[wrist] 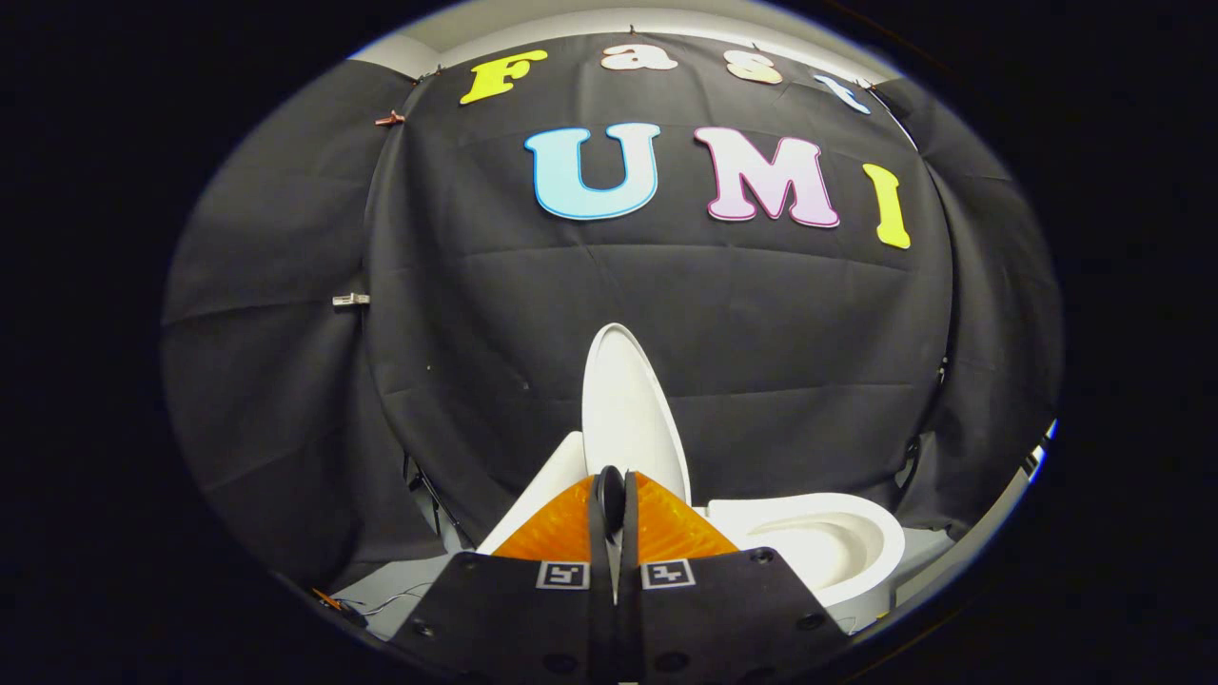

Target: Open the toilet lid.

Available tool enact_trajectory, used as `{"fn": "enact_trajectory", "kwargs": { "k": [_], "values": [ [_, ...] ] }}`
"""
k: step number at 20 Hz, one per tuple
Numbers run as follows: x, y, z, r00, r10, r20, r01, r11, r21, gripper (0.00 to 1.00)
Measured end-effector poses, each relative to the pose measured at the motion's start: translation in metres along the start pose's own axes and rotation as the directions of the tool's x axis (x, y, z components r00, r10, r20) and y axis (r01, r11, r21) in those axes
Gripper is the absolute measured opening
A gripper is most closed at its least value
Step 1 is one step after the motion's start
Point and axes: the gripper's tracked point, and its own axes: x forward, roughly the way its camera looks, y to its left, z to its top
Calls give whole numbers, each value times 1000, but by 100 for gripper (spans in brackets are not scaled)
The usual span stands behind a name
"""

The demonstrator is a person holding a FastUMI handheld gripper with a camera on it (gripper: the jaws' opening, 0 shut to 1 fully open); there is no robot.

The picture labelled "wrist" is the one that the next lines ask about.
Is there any white toilet seat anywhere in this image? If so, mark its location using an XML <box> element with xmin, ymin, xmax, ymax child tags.
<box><xmin>706</xmin><ymin>492</ymin><xmax>907</xmax><ymax>605</ymax></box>

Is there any white toilet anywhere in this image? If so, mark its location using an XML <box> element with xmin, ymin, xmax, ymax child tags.
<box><xmin>476</xmin><ymin>433</ymin><xmax>907</xmax><ymax>634</ymax></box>

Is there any black backdrop cloth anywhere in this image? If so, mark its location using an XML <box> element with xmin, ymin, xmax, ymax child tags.
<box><xmin>160</xmin><ymin>33</ymin><xmax>1062</xmax><ymax>591</ymax></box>

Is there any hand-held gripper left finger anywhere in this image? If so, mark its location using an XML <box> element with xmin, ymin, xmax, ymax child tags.
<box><xmin>390</xmin><ymin>466</ymin><xmax>619</xmax><ymax>685</ymax></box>

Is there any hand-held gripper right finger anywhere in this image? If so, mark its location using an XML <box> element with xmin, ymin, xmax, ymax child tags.
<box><xmin>609</xmin><ymin>468</ymin><xmax>853</xmax><ymax>685</ymax></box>

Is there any black cable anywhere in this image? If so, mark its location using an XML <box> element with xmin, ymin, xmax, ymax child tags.
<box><xmin>354</xmin><ymin>580</ymin><xmax>431</xmax><ymax>617</ymax></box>

